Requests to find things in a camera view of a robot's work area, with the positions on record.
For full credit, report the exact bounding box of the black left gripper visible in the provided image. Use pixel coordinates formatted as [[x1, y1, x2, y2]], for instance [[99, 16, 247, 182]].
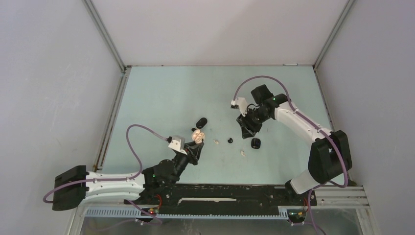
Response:
[[169, 141, 204, 185]]

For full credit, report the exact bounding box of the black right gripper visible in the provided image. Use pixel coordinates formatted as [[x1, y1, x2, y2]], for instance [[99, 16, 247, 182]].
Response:
[[236, 108, 271, 140]]

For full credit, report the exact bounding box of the black charging case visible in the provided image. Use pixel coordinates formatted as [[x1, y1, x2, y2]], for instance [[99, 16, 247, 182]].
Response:
[[251, 138, 261, 149]]

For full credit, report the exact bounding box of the beige earbud charging case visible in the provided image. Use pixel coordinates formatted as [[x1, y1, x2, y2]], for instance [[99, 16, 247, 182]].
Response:
[[191, 129, 205, 144]]

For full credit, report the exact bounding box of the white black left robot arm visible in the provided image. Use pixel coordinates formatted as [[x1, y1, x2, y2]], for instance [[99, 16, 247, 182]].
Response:
[[51, 141, 204, 211]]

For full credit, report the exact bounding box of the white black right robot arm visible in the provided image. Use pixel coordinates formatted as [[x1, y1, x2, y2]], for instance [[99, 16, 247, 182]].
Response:
[[231, 85, 352, 205]]

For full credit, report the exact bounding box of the black closed earbud case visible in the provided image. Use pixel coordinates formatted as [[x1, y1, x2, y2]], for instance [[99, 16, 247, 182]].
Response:
[[195, 117, 208, 129]]

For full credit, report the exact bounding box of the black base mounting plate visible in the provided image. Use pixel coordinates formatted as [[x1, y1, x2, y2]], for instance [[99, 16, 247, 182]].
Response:
[[134, 184, 317, 216]]

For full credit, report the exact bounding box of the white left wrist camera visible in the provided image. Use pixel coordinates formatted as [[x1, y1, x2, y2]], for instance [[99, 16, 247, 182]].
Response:
[[167, 136, 187, 155]]

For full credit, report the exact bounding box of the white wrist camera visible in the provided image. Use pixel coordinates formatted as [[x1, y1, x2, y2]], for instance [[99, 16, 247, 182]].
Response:
[[231, 97, 248, 117], [167, 136, 187, 155]]

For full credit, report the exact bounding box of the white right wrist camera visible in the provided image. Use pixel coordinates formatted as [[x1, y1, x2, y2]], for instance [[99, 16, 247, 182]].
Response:
[[231, 97, 248, 117]]

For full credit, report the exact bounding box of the grey slotted cable duct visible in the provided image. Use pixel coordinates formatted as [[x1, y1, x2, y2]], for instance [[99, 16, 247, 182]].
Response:
[[85, 207, 289, 220]]

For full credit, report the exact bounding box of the aluminium frame rail left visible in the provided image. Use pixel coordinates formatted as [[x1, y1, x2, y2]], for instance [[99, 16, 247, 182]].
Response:
[[83, 0, 130, 171]]

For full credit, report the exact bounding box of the aluminium frame rail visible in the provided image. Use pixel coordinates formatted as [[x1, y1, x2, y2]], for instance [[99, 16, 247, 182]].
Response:
[[313, 0, 357, 132], [83, 0, 130, 171]]

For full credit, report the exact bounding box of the aluminium frame rail right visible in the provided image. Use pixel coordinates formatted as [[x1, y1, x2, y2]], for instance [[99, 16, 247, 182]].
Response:
[[313, 0, 357, 132]]

